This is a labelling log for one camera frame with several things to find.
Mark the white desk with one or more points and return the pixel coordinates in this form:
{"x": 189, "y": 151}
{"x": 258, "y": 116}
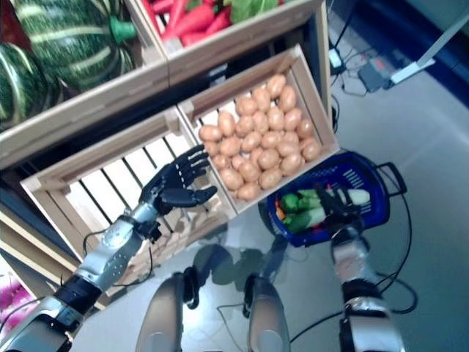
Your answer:
{"x": 406, "y": 73}

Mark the dark green striped pumpkin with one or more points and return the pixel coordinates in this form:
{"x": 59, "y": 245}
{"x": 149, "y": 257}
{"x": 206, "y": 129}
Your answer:
{"x": 18, "y": 84}
{"x": 73, "y": 44}

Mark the tan potato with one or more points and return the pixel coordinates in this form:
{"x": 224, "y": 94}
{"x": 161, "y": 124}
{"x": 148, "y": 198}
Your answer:
{"x": 275, "y": 85}
{"x": 210, "y": 132}
{"x": 270, "y": 177}
{"x": 293, "y": 119}
{"x": 262, "y": 99}
{"x": 246, "y": 106}
{"x": 305, "y": 128}
{"x": 311, "y": 149}
{"x": 248, "y": 190}
{"x": 291, "y": 164}
{"x": 287, "y": 97}
{"x": 232, "y": 177}
{"x": 226, "y": 122}

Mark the red carrot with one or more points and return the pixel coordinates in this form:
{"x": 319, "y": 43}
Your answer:
{"x": 199, "y": 36}
{"x": 188, "y": 22}

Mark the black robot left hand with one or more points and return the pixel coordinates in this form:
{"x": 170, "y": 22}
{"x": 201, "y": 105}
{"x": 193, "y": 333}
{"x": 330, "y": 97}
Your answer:
{"x": 168, "y": 183}

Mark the light green cabbage head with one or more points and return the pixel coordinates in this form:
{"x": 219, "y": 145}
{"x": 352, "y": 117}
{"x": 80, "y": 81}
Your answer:
{"x": 253, "y": 9}

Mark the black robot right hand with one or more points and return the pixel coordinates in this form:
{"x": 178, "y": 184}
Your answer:
{"x": 340, "y": 218}

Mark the blue plastic shopping basket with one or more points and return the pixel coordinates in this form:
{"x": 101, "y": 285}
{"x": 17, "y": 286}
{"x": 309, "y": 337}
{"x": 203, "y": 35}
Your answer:
{"x": 379, "y": 205}

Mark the grey box device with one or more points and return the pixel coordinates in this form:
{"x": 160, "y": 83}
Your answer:
{"x": 373, "y": 75}

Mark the silver robot right leg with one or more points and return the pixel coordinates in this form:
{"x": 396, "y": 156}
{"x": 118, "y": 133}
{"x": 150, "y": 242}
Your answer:
{"x": 267, "y": 315}

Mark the power adapter brick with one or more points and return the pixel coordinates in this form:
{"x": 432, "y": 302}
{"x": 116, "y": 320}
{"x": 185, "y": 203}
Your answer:
{"x": 335, "y": 58}

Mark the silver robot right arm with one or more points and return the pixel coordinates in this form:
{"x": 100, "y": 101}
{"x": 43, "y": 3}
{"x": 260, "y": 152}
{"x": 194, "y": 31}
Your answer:
{"x": 351, "y": 264}

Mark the light green round vegetable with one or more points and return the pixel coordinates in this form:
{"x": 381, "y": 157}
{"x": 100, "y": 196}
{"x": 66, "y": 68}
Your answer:
{"x": 289, "y": 201}

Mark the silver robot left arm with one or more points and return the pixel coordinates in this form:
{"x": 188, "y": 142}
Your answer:
{"x": 110, "y": 253}

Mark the pale green napa cabbage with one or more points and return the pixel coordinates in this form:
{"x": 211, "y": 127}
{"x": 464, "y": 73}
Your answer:
{"x": 357, "y": 197}
{"x": 306, "y": 216}

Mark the large wooden display shelf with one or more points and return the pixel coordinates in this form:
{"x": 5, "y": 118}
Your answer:
{"x": 324, "y": 55}

